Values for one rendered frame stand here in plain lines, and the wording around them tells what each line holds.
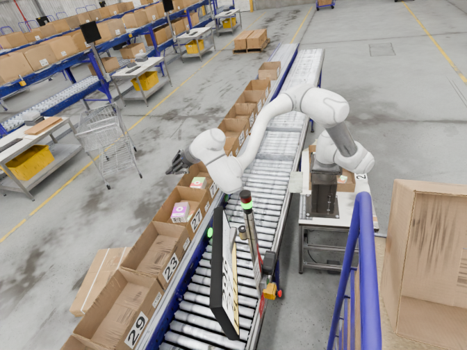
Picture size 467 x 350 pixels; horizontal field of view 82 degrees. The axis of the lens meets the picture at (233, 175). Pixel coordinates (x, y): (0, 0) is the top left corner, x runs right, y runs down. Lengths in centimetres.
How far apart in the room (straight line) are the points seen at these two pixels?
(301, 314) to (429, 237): 199
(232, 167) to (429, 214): 69
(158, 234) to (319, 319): 152
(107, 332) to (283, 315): 143
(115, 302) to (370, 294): 168
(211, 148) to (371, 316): 80
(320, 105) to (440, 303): 84
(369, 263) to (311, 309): 212
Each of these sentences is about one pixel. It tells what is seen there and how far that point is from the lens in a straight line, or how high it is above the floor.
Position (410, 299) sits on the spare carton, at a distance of 82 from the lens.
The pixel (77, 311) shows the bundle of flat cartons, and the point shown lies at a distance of 318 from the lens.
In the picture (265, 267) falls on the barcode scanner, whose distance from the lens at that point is 160.
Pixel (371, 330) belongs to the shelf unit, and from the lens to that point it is 53.
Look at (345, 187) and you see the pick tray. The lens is 247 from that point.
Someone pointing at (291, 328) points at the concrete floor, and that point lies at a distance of 262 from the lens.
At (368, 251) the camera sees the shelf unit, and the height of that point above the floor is 196.
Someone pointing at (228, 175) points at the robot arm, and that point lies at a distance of 111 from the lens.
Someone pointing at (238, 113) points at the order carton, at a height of 91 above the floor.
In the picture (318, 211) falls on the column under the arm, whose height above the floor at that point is 78.
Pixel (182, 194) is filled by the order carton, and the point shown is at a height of 96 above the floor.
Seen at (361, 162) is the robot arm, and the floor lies 139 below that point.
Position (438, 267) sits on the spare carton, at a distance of 81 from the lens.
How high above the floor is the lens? 244
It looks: 38 degrees down
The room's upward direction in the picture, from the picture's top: 11 degrees counter-clockwise
